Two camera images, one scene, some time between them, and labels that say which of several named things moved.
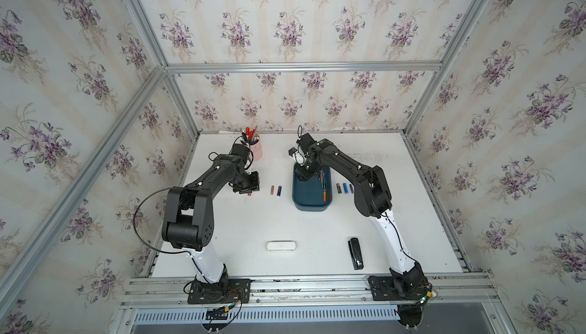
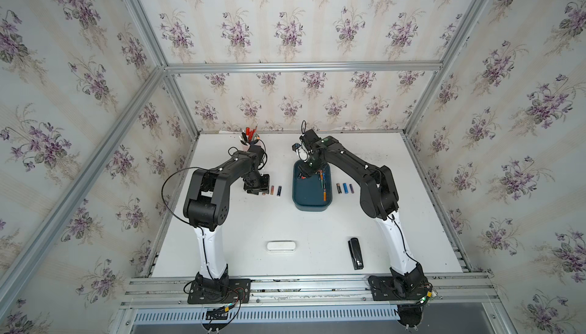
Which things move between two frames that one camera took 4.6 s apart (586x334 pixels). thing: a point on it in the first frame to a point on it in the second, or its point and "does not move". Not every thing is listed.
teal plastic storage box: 308,196 does not move
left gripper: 254,184 to 265,186
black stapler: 355,253 does not move
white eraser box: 281,246 does not move
